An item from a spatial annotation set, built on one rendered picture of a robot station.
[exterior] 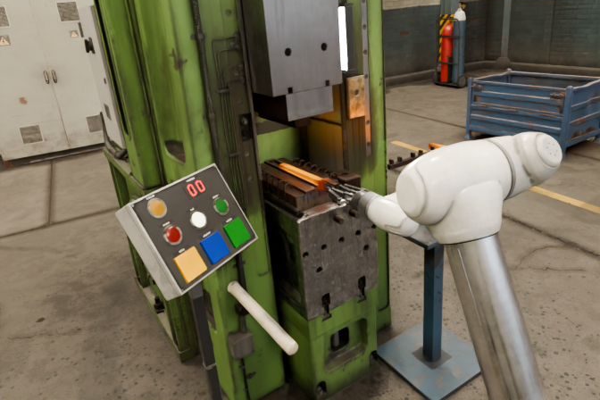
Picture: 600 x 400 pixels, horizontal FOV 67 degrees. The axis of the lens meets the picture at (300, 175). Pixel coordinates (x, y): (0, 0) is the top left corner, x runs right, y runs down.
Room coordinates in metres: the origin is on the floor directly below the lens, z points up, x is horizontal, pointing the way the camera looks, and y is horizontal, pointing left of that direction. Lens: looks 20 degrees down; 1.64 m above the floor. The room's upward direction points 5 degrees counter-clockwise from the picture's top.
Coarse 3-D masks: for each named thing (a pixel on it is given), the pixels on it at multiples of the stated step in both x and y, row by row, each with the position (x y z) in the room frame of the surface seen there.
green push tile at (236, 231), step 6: (234, 222) 1.27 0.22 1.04; (240, 222) 1.28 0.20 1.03; (222, 228) 1.23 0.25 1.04; (228, 228) 1.24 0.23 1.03; (234, 228) 1.25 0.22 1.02; (240, 228) 1.27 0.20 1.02; (228, 234) 1.22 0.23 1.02; (234, 234) 1.24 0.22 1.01; (240, 234) 1.25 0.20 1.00; (246, 234) 1.27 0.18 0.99; (234, 240) 1.22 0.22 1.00; (240, 240) 1.24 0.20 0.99; (234, 246) 1.21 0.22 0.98
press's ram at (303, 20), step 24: (240, 0) 1.66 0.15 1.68; (264, 0) 1.53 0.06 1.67; (288, 0) 1.58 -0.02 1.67; (312, 0) 1.63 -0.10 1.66; (336, 0) 1.68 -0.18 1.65; (264, 24) 1.53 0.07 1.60; (288, 24) 1.57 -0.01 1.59; (312, 24) 1.62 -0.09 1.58; (336, 24) 1.67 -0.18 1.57; (264, 48) 1.55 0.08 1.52; (288, 48) 1.58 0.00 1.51; (312, 48) 1.62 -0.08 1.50; (336, 48) 1.67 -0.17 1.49; (264, 72) 1.56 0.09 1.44; (288, 72) 1.56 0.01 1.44; (312, 72) 1.62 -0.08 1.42; (336, 72) 1.67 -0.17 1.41
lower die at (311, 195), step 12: (264, 168) 1.89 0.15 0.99; (276, 168) 1.87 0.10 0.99; (300, 168) 1.84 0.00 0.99; (264, 180) 1.76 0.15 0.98; (276, 180) 1.75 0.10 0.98; (288, 180) 1.71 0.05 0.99; (300, 180) 1.69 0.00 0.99; (336, 180) 1.65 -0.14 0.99; (276, 192) 1.68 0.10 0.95; (288, 192) 1.61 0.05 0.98; (300, 192) 1.60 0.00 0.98; (312, 192) 1.59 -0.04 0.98; (324, 192) 1.62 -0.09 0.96; (300, 204) 1.56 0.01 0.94; (312, 204) 1.59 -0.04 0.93
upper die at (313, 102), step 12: (252, 96) 1.78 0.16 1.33; (264, 96) 1.69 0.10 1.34; (276, 96) 1.61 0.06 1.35; (288, 96) 1.56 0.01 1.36; (300, 96) 1.58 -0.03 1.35; (312, 96) 1.61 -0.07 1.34; (324, 96) 1.64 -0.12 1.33; (264, 108) 1.70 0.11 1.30; (276, 108) 1.62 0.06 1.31; (288, 108) 1.56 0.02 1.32; (300, 108) 1.58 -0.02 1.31; (312, 108) 1.61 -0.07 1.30; (324, 108) 1.64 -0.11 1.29; (288, 120) 1.55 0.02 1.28
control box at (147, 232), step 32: (160, 192) 1.18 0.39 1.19; (192, 192) 1.24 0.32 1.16; (224, 192) 1.32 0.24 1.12; (128, 224) 1.10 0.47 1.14; (160, 224) 1.11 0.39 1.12; (192, 224) 1.17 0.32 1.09; (224, 224) 1.25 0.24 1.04; (160, 256) 1.05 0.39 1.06; (224, 256) 1.17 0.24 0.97; (160, 288) 1.06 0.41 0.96
